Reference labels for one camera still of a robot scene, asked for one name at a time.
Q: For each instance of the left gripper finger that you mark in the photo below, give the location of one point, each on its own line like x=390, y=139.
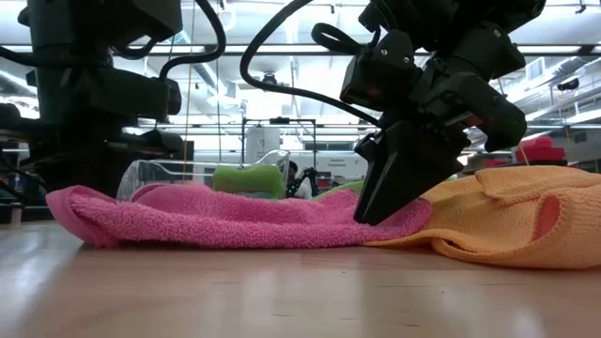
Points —
x=101, y=171
x=58, y=173

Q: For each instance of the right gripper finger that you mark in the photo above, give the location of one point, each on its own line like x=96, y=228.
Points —
x=404, y=164

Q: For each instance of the clear plastic bin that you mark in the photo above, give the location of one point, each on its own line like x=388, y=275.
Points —
x=155, y=173

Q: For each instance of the orange microfiber towel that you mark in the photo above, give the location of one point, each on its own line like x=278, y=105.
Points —
x=507, y=220

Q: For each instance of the pink microfiber towel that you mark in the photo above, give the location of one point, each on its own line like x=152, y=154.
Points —
x=225, y=220

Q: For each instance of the green microfiber towel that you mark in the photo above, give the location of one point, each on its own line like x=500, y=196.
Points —
x=345, y=188
x=249, y=180

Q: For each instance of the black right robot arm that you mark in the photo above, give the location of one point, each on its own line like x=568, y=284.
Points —
x=469, y=14

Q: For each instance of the black distant robot arm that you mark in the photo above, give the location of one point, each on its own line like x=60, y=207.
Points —
x=312, y=178

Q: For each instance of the red object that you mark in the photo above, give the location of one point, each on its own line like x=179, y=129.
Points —
x=542, y=150

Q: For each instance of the black monitor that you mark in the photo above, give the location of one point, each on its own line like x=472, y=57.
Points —
x=188, y=150

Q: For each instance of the black ceiling device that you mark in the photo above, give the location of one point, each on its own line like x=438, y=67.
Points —
x=568, y=84
x=269, y=79

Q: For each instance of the person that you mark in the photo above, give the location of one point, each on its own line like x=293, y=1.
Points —
x=296, y=183

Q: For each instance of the white pillar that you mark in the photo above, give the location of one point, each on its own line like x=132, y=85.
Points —
x=263, y=141

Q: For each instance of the black overhead crossbar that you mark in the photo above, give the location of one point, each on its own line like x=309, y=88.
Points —
x=282, y=49

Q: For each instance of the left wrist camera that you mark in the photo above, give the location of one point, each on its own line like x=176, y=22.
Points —
x=127, y=94

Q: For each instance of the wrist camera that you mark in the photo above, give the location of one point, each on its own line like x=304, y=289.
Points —
x=375, y=75
x=127, y=94

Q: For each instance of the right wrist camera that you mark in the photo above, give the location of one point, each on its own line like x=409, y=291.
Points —
x=375, y=75

